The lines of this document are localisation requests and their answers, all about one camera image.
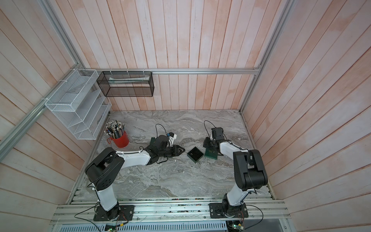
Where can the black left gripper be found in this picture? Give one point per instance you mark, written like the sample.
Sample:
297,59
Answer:
176,149

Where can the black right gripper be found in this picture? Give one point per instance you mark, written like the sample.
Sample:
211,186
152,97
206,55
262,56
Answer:
206,144

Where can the black wire mesh basket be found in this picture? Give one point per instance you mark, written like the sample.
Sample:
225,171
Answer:
126,83

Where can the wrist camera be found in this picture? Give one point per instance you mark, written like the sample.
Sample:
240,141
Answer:
172,138
218,133

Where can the white wire mesh shelf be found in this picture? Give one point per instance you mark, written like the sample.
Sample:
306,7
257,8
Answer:
80,108

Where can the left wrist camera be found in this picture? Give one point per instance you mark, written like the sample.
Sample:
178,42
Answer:
172,138

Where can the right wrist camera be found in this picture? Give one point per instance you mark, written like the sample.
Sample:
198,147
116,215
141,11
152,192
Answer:
218,133

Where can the red metal pencil cup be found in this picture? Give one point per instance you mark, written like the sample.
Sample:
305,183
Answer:
121,142

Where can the small green box lid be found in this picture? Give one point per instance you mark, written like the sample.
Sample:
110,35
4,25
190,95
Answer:
211,153

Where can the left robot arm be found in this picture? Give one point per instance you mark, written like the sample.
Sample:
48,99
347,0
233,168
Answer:
104,169

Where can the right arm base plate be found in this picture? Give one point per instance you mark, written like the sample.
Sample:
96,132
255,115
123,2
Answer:
224,210

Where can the aluminium frame rail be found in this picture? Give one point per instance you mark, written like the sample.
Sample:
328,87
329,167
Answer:
206,71

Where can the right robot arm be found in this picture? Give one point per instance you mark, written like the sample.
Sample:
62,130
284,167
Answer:
249,170

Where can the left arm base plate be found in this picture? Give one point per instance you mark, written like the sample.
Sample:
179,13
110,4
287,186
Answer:
118,212

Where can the large green jewelry box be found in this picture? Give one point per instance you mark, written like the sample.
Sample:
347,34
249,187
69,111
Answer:
153,143

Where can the small green box base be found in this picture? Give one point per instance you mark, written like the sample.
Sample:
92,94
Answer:
195,154

